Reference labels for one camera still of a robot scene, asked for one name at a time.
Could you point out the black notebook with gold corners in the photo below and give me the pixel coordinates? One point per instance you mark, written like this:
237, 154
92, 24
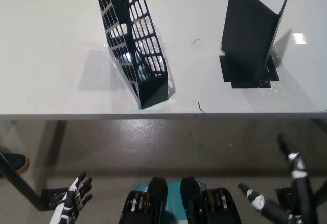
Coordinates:
245, 29

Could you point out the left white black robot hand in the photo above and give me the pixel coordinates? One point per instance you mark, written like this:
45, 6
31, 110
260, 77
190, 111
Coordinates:
69, 203

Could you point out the black tape square patch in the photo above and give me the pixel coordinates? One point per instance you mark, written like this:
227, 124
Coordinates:
230, 73

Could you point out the black tape patch on floor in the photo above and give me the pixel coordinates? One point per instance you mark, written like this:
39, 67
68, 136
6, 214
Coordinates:
55, 196
283, 196

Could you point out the black metal table leg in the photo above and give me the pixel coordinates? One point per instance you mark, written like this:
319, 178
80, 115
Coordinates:
23, 183
322, 190

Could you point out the teal tape strip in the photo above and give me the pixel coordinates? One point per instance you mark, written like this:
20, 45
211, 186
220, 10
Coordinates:
140, 108

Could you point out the black mesh file shelf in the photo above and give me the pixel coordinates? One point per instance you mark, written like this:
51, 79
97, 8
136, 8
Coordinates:
153, 88

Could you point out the dark shoe with tan sole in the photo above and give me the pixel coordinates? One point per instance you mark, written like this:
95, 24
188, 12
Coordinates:
16, 161

